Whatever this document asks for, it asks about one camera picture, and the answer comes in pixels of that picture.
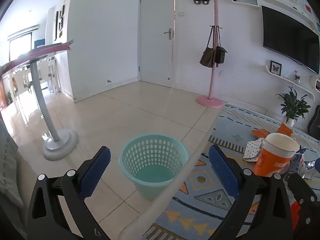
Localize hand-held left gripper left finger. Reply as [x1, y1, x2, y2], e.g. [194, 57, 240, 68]
[26, 145, 112, 240]

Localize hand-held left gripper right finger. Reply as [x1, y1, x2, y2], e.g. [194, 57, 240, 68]
[208, 144, 294, 240]

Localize white milk carton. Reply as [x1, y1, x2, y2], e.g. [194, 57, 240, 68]
[289, 148, 307, 178]

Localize orange paper cup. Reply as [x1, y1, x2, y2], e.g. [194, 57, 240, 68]
[252, 133, 300, 178]

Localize teal plastic wastebasket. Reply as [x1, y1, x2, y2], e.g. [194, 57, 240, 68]
[119, 134, 190, 202]

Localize silver foil wrapper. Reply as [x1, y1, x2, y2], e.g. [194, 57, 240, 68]
[300, 159, 317, 180]

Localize white patterned face mask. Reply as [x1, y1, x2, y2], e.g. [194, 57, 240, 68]
[243, 138, 266, 163]

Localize blue patterned rug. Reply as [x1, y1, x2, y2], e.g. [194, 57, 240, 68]
[140, 104, 320, 240]

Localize orange snack packet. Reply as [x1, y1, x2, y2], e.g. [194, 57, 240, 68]
[277, 123, 293, 137]
[251, 129, 270, 139]

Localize green potted plant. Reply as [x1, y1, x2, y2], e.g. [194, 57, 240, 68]
[276, 87, 312, 127]

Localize grey cloth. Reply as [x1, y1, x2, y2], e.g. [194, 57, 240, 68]
[0, 120, 25, 230]

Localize white dining chair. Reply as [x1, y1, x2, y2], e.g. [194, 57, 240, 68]
[37, 57, 62, 93]

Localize brown hanging bag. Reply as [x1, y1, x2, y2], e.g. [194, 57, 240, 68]
[199, 26, 216, 68]

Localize black hanging bag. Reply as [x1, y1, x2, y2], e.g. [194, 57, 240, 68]
[214, 26, 228, 65]

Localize pink coat rack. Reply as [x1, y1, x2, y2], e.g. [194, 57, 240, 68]
[196, 0, 230, 109]

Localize white door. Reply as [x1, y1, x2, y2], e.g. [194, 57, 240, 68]
[138, 0, 175, 88]

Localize white curved wall shelf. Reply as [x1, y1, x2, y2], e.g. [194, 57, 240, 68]
[265, 65, 315, 103]

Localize red-top pedestal side table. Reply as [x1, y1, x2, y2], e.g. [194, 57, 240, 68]
[0, 39, 79, 161]

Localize butterfly picture frame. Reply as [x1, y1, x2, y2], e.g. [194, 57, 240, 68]
[269, 60, 282, 77]

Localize black wall television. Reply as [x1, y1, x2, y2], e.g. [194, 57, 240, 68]
[261, 5, 320, 76]

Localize black and white wall art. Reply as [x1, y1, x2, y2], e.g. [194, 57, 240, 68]
[54, 4, 65, 40]

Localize white long wall shelf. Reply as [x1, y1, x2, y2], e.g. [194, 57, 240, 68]
[229, 0, 320, 30]

